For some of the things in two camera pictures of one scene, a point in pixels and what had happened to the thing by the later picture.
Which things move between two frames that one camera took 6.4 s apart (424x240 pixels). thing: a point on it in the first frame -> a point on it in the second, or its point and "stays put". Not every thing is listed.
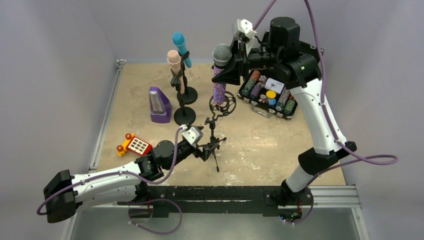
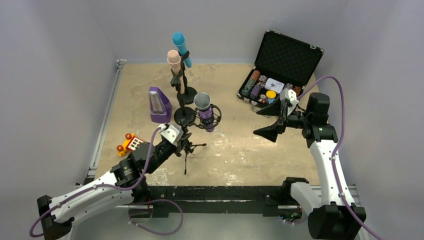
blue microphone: (179, 39) stays put
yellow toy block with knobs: (122, 149) stays put
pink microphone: (174, 59) stays put
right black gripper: (237, 65) -> (282, 120)
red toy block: (139, 146) stays put
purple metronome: (160, 106) stays put
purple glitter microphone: (221, 55) -> (202, 100)
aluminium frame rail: (69, 230) stays put
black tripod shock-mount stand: (219, 110) -> (206, 116)
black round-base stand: (183, 115) stays put
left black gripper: (204, 151) -> (182, 141)
